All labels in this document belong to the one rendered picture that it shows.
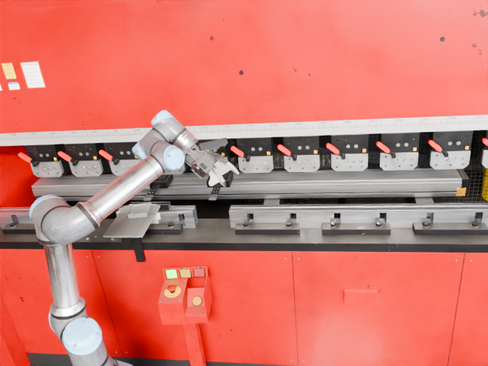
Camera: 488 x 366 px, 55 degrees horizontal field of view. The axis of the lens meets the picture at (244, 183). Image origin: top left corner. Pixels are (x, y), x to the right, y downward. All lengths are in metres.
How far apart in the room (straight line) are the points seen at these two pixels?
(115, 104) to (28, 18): 0.47
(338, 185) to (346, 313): 0.62
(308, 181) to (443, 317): 0.89
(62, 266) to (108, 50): 0.89
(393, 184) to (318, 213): 0.45
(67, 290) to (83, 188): 1.09
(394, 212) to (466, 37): 0.77
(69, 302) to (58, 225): 0.35
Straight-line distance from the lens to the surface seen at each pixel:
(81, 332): 1.68
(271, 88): 1.91
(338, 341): 2.48
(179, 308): 2.03
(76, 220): 1.46
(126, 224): 2.18
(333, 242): 2.10
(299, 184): 2.37
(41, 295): 2.73
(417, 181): 2.42
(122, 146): 2.16
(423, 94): 1.95
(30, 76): 2.24
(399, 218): 2.19
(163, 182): 2.44
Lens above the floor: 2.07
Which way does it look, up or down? 27 degrees down
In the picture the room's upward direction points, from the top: 6 degrees counter-clockwise
